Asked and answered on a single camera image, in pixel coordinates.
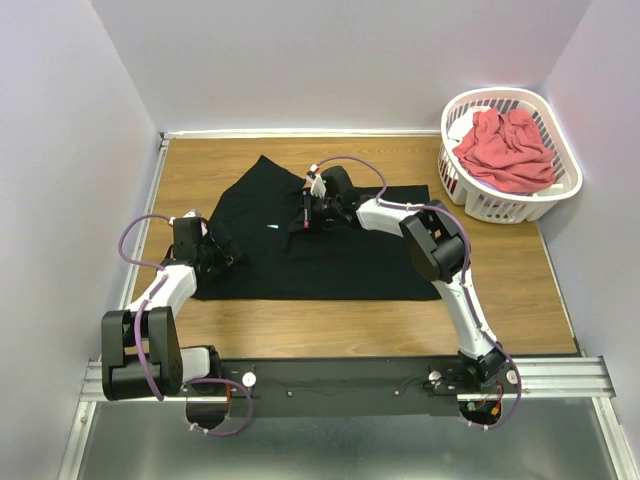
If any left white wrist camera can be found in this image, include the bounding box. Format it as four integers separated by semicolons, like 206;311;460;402
168;209;208;236

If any purple cable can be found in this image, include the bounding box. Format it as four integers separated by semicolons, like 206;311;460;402
307;155;524;431
117;213;255;437

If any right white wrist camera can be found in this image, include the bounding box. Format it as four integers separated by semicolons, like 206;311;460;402
306;164;327;198

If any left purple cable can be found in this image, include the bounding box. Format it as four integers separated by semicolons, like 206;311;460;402
117;213;255;437

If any black t-shirt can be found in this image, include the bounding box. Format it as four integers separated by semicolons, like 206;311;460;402
195;156;440;301

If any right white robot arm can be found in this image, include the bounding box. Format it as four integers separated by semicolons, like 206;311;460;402
301;164;508;391

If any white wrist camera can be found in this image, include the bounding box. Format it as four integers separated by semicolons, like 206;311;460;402
306;164;327;198
168;209;208;236

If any silver bolt knob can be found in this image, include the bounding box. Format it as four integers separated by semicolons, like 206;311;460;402
428;370;442;384
242;371;257;388

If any left silver bolt knob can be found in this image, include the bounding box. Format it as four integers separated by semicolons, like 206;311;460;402
242;371;257;388

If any red t-shirt in basket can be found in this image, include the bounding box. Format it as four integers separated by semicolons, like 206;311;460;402
452;108;556;195

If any white cloth in basket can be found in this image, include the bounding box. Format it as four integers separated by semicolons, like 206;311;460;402
447;106;490;146

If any aluminium frame rail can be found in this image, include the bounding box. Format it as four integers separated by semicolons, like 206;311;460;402
79;357;615;401

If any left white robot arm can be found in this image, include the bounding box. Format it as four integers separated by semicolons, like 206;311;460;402
101;211;241;401

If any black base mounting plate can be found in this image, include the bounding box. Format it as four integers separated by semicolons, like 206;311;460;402
181;355;518;423

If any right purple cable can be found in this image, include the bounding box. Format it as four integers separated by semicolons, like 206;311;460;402
307;155;524;431

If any white laundry basket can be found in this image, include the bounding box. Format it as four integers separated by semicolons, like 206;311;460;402
438;87;583;224

